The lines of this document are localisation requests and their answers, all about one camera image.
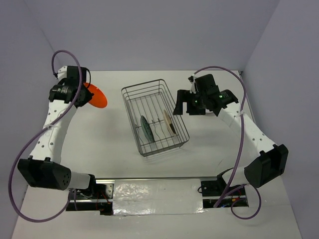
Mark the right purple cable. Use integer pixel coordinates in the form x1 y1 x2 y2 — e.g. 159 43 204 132
190 66 262 220

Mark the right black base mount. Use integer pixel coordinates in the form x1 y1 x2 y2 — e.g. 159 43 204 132
197 179 248 209

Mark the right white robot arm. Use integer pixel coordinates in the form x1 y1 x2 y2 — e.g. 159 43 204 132
173 74 289 195

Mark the green rimmed white plate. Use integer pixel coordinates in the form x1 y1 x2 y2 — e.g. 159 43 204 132
140 116 155 143

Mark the silver foil covered panel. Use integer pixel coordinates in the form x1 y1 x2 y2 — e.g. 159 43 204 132
113 179 204 216

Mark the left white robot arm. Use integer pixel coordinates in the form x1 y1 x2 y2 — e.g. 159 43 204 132
17 66 98 199

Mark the orange plate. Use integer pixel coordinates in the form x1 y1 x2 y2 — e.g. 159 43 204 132
84 83 108 108

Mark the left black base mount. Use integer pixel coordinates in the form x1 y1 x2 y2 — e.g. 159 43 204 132
66 183 114 216

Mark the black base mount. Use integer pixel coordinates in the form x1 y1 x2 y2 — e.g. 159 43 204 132
66 183 114 216
197 179 248 209

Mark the metal wire dish rack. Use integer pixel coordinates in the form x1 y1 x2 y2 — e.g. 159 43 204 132
121 79 190 157

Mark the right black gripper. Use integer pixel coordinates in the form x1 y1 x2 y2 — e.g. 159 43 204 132
172 89 206 116

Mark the cream plate with dark edge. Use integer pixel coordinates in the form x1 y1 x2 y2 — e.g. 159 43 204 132
163 110 176 135

